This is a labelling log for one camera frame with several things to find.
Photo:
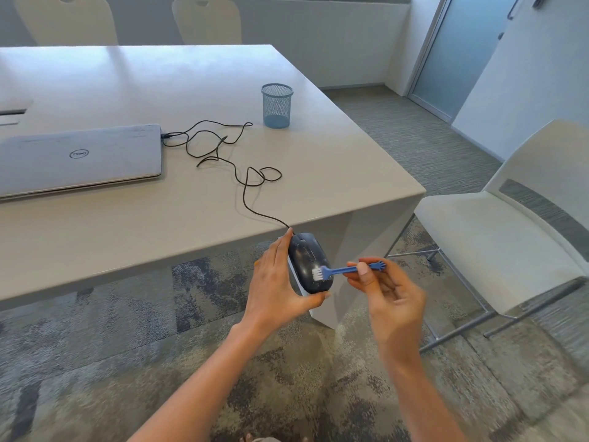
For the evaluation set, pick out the person's right hand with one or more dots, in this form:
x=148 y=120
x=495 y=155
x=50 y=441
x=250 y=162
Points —
x=398 y=312

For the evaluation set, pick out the person's left hand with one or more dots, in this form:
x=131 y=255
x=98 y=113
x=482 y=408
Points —
x=269 y=289

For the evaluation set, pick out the person's left thumb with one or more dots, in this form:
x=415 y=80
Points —
x=315 y=301

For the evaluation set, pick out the person's right thumb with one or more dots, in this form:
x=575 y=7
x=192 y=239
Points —
x=370 y=278

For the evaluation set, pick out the small blue cleaning brush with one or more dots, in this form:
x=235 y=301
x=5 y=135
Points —
x=341 y=270

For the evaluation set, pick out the black computer mouse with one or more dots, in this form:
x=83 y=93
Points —
x=309 y=260

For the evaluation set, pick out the person's right forearm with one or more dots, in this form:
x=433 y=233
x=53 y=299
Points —
x=421 y=400

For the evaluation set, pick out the person's left forearm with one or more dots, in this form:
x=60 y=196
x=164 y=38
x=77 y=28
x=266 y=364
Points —
x=207 y=386

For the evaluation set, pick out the white chair with metal legs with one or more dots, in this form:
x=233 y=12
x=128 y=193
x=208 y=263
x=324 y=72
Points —
x=483 y=239

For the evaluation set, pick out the blue mesh pen cup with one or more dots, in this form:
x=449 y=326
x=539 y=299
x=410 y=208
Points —
x=276 y=108

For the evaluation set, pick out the frosted glass door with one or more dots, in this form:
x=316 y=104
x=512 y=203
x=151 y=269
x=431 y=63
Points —
x=460 y=50

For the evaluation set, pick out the silver laptop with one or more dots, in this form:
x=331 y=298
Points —
x=78 y=158

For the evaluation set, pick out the white chair with plain backrest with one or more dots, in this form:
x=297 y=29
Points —
x=207 y=20

